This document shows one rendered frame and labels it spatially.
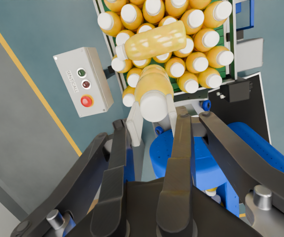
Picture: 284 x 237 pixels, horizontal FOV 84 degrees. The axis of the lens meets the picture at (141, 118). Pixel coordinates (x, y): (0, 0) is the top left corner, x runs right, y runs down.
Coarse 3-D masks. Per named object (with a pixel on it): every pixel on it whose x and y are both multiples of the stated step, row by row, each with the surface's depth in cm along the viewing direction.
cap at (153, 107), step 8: (152, 96) 20; (160, 96) 21; (144, 104) 21; (152, 104) 21; (160, 104) 21; (144, 112) 22; (152, 112) 22; (160, 112) 21; (152, 120) 22; (160, 120) 22
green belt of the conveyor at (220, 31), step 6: (102, 0) 56; (216, 0) 53; (144, 18) 58; (222, 24) 56; (216, 30) 57; (222, 30) 57; (222, 36) 57; (114, 42) 61; (222, 42) 58; (162, 66) 63; (126, 72) 66; (222, 72) 62; (222, 78) 64; (126, 84) 68; (174, 84) 66; (174, 90) 67
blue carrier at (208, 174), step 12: (168, 132) 65; (156, 144) 59; (168, 144) 57; (204, 144) 52; (156, 156) 52; (168, 156) 51; (204, 156) 47; (156, 168) 50; (204, 168) 42; (216, 168) 42; (204, 180) 42; (216, 180) 43; (216, 192) 75; (228, 192) 46; (228, 204) 48
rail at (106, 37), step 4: (96, 0) 51; (96, 4) 50; (96, 8) 50; (100, 12) 52; (104, 36) 54; (108, 40) 55; (108, 44) 54; (108, 48) 55; (112, 52) 57; (112, 56) 56; (116, 72) 58; (116, 76) 59; (120, 76) 61; (120, 80) 60; (120, 84) 60; (120, 88) 60
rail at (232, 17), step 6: (228, 0) 49; (234, 0) 47; (234, 6) 47; (234, 12) 48; (234, 18) 48; (234, 24) 49; (234, 30) 50; (234, 36) 50; (234, 42) 51; (234, 48) 52; (234, 54) 52; (234, 60) 53; (234, 66) 54; (234, 72) 55; (234, 78) 56
